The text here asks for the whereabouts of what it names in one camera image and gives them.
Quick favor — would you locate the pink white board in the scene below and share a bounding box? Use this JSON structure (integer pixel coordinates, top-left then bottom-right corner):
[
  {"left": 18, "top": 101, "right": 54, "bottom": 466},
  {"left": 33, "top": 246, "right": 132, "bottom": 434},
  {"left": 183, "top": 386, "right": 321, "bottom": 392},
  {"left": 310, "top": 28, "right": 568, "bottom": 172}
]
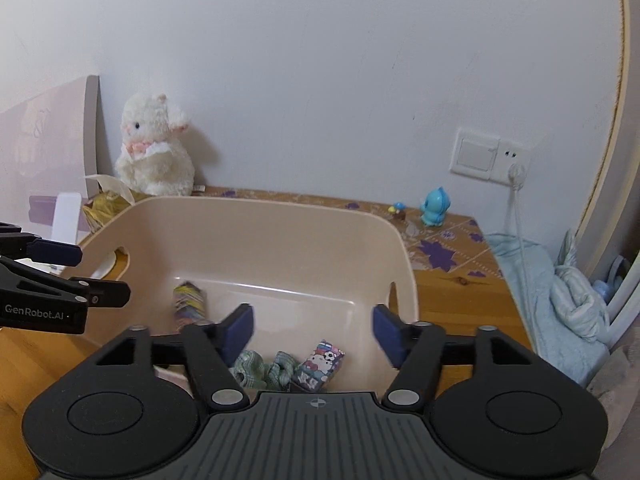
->
[{"left": 0, "top": 75, "right": 103, "bottom": 241}]

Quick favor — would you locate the gold snack bag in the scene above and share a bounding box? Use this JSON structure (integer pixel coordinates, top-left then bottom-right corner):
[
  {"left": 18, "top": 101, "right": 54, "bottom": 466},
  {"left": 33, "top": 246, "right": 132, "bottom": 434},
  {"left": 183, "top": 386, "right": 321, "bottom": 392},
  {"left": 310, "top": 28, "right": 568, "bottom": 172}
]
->
[{"left": 82, "top": 174, "right": 138, "bottom": 233}]

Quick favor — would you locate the white plush lamb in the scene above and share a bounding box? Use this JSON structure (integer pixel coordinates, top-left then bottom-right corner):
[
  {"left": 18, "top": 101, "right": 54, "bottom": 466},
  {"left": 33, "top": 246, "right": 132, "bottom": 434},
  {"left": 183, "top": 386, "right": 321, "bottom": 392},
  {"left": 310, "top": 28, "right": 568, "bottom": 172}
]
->
[{"left": 114, "top": 91, "right": 197, "bottom": 197}]

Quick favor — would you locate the blue toy figure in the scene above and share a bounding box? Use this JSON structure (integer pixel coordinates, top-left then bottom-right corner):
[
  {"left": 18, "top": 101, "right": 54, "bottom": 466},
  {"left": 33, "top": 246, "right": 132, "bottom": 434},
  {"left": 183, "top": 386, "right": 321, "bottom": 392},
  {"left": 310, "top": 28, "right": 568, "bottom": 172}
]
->
[{"left": 419, "top": 186, "right": 447, "bottom": 227}]

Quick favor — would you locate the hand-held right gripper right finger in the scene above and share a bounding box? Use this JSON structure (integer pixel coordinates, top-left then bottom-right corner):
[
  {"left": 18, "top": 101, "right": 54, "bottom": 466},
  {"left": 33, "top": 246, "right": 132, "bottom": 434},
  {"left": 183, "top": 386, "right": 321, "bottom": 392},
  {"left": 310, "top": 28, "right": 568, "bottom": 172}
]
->
[{"left": 372, "top": 304, "right": 540, "bottom": 409}]

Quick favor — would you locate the cartoon-print small box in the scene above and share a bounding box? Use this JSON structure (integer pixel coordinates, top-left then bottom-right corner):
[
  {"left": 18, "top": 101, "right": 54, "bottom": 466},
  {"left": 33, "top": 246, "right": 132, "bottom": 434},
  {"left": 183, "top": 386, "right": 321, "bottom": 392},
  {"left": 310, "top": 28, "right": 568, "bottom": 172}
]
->
[{"left": 292, "top": 339, "right": 347, "bottom": 394}]

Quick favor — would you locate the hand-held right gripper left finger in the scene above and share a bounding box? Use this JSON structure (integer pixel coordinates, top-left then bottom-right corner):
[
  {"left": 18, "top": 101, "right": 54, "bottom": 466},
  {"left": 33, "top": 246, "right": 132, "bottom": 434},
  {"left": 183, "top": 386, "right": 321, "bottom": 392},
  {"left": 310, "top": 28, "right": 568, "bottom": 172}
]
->
[{"left": 92, "top": 304, "right": 255, "bottom": 413}]

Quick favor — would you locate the white wall socket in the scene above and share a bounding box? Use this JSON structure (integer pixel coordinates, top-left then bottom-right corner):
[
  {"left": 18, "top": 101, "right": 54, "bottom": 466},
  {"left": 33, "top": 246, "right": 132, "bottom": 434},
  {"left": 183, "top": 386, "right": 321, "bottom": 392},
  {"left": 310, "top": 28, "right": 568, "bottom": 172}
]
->
[{"left": 494, "top": 137, "right": 533, "bottom": 187}]

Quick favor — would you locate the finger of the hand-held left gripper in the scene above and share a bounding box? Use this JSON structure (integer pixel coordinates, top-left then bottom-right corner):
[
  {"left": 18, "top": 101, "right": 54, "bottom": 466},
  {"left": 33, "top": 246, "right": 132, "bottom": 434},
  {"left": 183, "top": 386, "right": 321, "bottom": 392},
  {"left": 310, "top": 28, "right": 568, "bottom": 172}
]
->
[
  {"left": 0, "top": 222, "right": 83, "bottom": 267},
  {"left": 0, "top": 256, "right": 132, "bottom": 311}
]

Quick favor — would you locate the beige plastic basket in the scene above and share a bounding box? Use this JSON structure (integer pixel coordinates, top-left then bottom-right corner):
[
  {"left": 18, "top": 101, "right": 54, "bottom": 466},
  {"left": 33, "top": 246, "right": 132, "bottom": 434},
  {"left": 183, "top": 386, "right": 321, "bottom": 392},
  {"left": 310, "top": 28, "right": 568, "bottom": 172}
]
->
[{"left": 62, "top": 195, "right": 421, "bottom": 396}]

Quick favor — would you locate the white wall switch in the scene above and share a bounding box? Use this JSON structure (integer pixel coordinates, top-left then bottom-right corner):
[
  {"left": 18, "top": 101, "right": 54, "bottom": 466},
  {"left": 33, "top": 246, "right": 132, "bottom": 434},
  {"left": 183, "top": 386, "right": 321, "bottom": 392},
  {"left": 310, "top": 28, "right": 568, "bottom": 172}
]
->
[{"left": 449, "top": 127, "right": 501, "bottom": 181}]

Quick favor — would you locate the pale blue striped cloth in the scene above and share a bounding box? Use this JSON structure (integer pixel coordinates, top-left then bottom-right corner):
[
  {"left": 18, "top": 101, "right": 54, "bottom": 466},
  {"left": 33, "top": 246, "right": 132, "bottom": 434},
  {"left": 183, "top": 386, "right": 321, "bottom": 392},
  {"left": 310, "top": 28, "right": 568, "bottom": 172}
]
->
[{"left": 550, "top": 229, "right": 612, "bottom": 343}]

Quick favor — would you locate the light blue towel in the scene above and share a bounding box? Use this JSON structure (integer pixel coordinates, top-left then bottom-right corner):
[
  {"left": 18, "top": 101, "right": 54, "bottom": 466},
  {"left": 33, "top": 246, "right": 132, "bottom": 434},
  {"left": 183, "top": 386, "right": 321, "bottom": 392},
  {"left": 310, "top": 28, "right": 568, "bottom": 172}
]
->
[{"left": 485, "top": 231, "right": 613, "bottom": 386}]

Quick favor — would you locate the white cable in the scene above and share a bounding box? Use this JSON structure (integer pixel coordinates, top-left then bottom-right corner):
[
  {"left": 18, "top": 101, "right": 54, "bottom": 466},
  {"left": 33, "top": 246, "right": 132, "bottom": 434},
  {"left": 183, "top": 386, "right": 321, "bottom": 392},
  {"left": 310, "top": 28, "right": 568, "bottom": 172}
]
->
[{"left": 502, "top": 185, "right": 538, "bottom": 356}]

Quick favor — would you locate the white rail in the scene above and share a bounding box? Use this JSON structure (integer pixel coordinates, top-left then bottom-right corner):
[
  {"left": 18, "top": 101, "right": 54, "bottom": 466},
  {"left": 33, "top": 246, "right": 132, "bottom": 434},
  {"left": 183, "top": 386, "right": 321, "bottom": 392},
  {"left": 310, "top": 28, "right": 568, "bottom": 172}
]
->
[{"left": 606, "top": 270, "right": 640, "bottom": 346}]

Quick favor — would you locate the green checked scrunchie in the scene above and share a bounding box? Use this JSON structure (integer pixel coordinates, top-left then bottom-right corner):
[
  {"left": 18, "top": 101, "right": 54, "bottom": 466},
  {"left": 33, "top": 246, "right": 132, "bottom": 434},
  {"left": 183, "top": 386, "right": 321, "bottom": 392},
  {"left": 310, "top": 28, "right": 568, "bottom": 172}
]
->
[
  {"left": 267, "top": 351, "right": 301, "bottom": 392},
  {"left": 232, "top": 350, "right": 269, "bottom": 389}
]

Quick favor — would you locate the grey cloth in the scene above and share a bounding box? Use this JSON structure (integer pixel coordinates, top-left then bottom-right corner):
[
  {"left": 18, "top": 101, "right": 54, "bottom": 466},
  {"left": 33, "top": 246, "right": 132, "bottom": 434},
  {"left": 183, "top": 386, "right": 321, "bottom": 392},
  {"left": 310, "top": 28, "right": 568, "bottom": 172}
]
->
[{"left": 585, "top": 330, "right": 640, "bottom": 413}]

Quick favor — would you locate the cream curved bed frame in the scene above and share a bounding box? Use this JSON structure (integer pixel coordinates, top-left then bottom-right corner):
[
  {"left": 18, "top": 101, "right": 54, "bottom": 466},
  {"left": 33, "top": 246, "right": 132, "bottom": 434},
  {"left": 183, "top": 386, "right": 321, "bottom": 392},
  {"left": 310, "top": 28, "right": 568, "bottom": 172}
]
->
[{"left": 575, "top": 0, "right": 640, "bottom": 281}]

